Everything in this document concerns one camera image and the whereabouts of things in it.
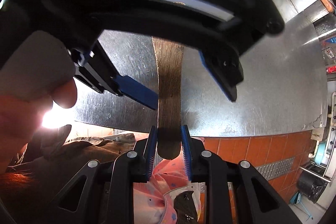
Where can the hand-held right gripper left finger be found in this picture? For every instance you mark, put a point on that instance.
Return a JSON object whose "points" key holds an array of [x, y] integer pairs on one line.
{"points": [[151, 153]]}

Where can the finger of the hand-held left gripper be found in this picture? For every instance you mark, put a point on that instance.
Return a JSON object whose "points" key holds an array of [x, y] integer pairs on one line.
{"points": [[225, 77], [136, 91]]}

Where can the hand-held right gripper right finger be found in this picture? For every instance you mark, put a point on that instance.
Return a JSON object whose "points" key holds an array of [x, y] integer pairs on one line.
{"points": [[185, 153]]}

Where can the wooden spatula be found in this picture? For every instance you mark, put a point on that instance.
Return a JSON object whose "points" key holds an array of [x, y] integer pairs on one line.
{"points": [[169, 95]]}

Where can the person's left hand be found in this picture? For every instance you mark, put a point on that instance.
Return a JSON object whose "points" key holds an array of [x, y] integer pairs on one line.
{"points": [[21, 124]]}

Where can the pink patterned clothing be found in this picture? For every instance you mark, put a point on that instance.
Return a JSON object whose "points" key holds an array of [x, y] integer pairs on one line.
{"points": [[157, 187]]}

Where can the dark patterned object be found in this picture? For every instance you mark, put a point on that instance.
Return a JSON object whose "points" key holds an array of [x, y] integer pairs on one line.
{"points": [[186, 204]]}

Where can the brown clothing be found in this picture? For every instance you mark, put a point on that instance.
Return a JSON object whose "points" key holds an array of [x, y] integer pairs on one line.
{"points": [[86, 150]]}

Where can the black trash bag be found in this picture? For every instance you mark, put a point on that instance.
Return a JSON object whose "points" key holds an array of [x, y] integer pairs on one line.
{"points": [[312, 186]]}

